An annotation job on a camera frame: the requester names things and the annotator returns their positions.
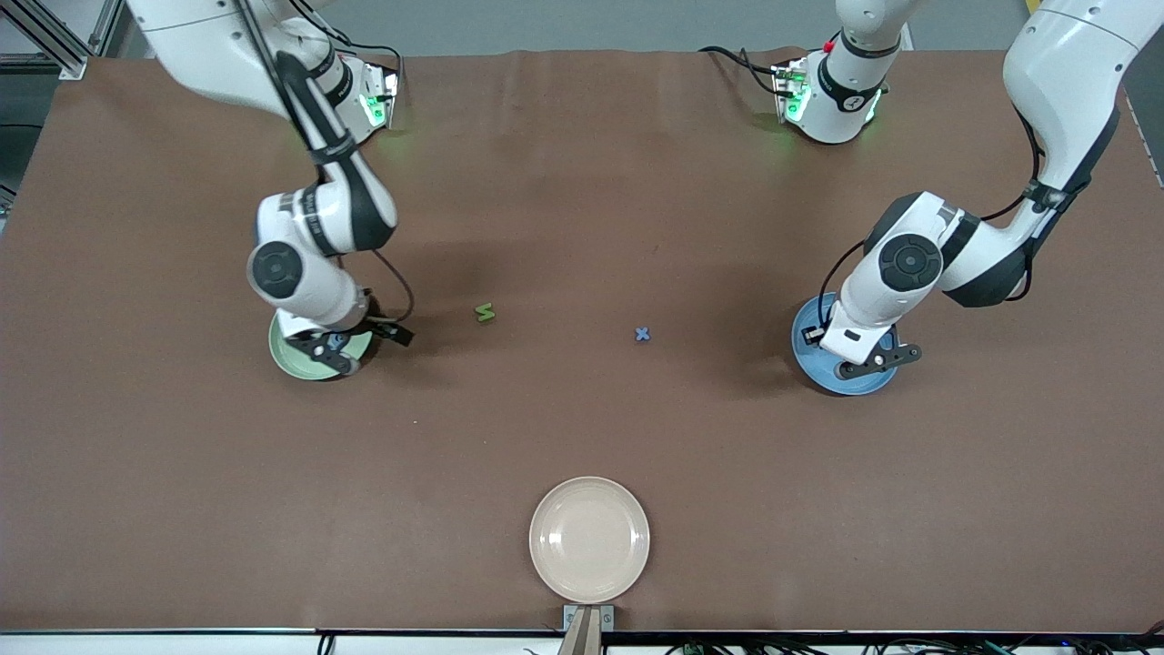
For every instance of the green capital letter N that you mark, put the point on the green capital letter N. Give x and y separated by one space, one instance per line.
486 313

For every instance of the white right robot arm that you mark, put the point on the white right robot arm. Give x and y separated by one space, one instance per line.
209 45

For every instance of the silver arm base connector plate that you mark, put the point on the silver arm base connector plate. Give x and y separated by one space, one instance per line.
789 91
382 95

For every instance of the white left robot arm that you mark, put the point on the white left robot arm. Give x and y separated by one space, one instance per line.
1073 64

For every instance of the blue plate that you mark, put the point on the blue plate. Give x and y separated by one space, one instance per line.
812 366

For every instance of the green plate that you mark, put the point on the green plate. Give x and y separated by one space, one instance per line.
282 355

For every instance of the brown table mat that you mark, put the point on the brown table mat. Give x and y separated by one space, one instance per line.
582 182

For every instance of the cream plate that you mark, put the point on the cream plate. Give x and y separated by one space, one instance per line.
589 539

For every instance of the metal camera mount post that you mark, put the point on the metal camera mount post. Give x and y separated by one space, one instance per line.
582 637

